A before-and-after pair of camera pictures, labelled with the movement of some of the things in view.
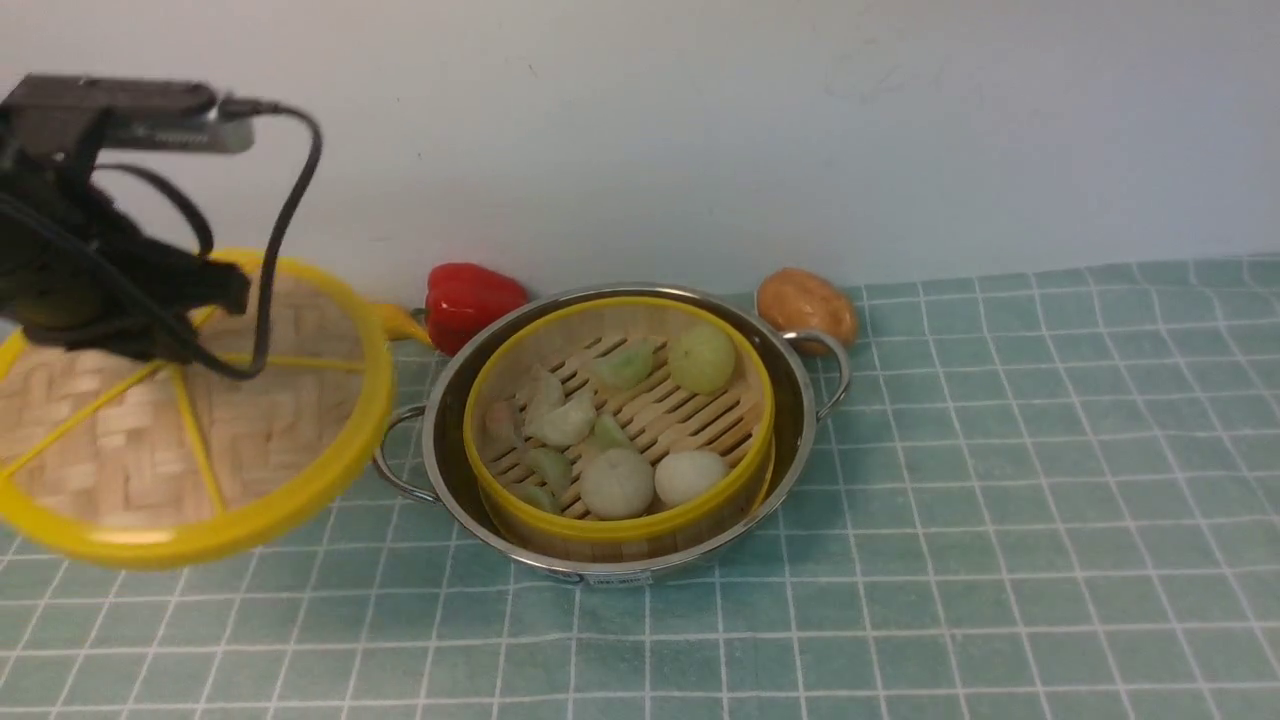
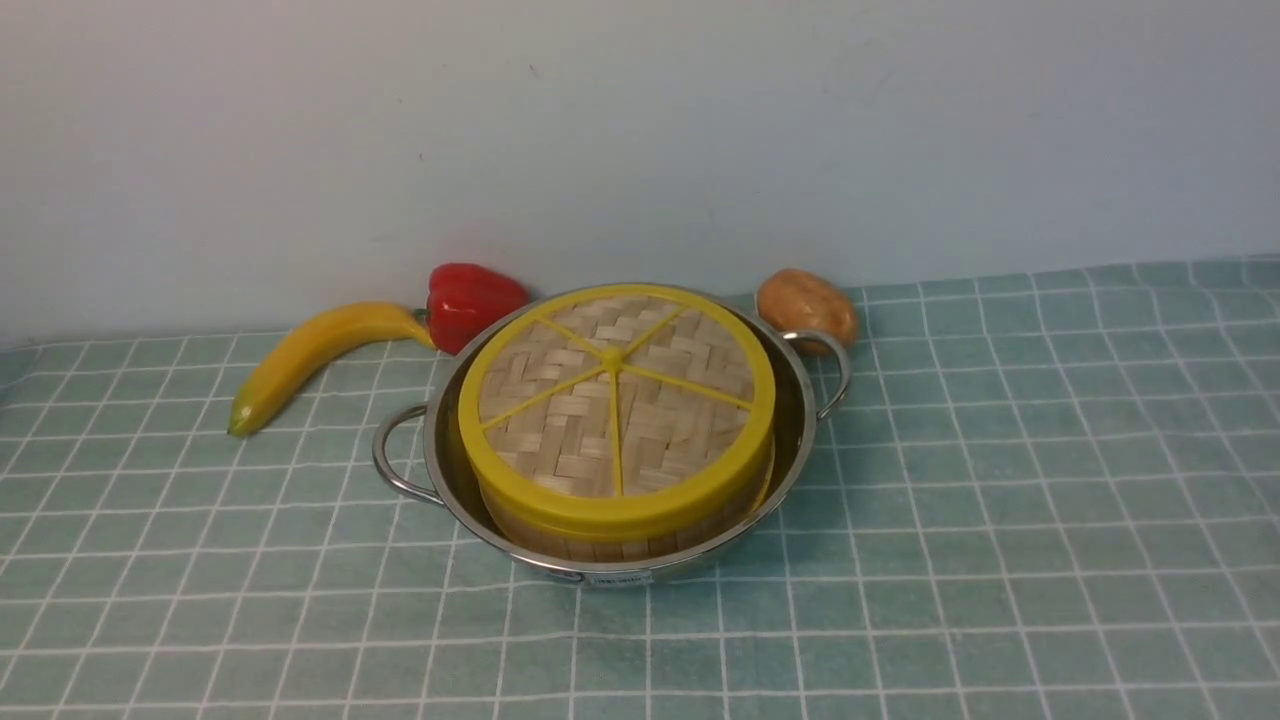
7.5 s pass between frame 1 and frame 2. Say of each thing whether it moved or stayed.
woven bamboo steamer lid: moved
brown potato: stayed
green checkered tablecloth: stayed
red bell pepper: stayed
